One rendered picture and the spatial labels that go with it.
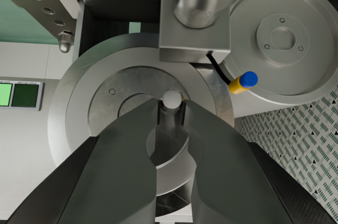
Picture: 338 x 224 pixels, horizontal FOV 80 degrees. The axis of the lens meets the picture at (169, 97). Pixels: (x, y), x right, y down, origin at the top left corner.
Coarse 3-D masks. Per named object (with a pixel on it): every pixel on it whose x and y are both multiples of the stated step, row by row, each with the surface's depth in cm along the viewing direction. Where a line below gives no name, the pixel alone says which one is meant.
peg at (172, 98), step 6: (168, 90) 12; (174, 90) 12; (162, 96) 12; (168, 96) 12; (174, 96) 12; (180, 96) 12; (162, 102) 12; (168, 102) 12; (174, 102) 12; (180, 102) 12; (162, 108) 12; (168, 108) 12; (174, 108) 12; (168, 114) 13; (174, 114) 14
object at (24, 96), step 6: (18, 90) 47; (24, 90) 48; (30, 90) 48; (36, 90) 48; (18, 96) 47; (24, 96) 47; (30, 96) 47; (18, 102) 47; (24, 102) 47; (30, 102) 47
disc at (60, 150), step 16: (96, 48) 17; (112, 48) 17; (80, 64) 17; (192, 64) 17; (208, 64) 17; (64, 80) 16; (208, 80) 17; (64, 96) 16; (224, 96) 17; (64, 112) 16; (224, 112) 17; (48, 128) 16; (64, 128) 16; (64, 144) 15; (176, 192) 15; (160, 208) 15; (176, 208) 15
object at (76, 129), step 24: (144, 48) 16; (96, 72) 16; (168, 72) 16; (192, 72) 16; (72, 96) 15; (192, 96) 16; (72, 120) 15; (72, 144) 15; (168, 168) 15; (192, 168) 15
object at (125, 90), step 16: (112, 80) 14; (128, 80) 15; (144, 80) 15; (160, 80) 15; (176, 80) 15; (96, 96) 14; (112, 96) 14; (128, 96) 14; (144, 96) 15; (96, 112) 14; (112, 112) 14; (160, 112) 15; (96, 128) 14; (160, 128) 14; (176, 128) 14; (160, 144) 14; (176, 144) 14; (160, 160) 14
